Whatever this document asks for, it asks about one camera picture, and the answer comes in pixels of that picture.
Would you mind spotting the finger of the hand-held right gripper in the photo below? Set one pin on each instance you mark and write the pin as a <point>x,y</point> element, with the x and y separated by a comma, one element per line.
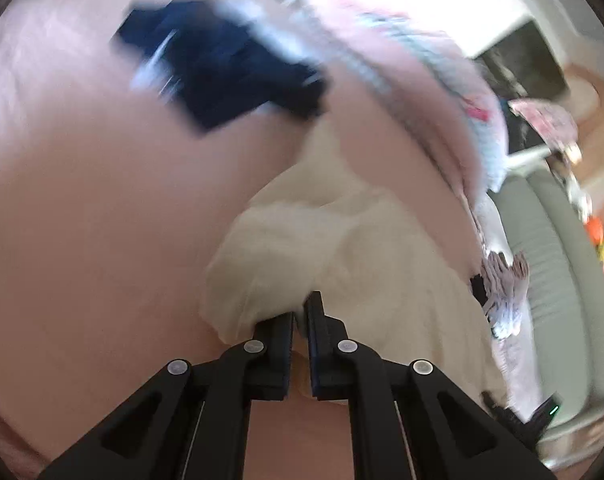
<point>497,405</point>

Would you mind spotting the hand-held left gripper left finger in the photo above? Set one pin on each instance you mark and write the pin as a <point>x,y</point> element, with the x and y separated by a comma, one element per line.
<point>286,355</point>

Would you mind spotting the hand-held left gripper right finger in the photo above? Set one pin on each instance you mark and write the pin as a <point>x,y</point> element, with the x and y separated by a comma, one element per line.
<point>313,350</point>

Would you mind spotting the cream and red t-shirt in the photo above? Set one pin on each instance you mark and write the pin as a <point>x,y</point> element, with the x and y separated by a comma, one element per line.
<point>372,260</point>

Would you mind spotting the pale crumpled blanket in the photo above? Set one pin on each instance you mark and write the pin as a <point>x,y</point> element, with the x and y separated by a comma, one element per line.
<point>519,380</point>

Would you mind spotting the grey-green sofa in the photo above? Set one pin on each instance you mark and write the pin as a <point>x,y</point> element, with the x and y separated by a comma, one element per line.
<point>557,310</point>

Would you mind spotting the white lilac striped garment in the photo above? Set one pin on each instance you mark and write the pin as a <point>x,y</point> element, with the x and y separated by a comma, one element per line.
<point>507,290</point>

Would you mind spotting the navy white striped garment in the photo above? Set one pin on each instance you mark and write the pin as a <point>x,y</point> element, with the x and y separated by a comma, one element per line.
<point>477,289</point>

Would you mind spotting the orange and yellow toys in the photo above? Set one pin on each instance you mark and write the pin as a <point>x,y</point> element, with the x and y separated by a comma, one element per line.
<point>602,245</point>

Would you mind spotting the pink bed sheet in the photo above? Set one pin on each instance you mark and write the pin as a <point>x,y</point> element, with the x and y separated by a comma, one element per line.
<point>106,220</point>

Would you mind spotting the floral printed cloth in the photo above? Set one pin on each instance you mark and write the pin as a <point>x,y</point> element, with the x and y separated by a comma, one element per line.
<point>549,120</point>

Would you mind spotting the navy blue garment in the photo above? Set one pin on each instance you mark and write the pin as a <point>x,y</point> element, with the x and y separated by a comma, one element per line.
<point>221,65</point>

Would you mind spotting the pink printed quilt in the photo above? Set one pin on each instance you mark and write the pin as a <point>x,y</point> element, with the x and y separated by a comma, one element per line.
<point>412,60</point>

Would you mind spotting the dark cabinet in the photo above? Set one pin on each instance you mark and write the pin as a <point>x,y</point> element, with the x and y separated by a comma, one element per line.
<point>527,70</point>

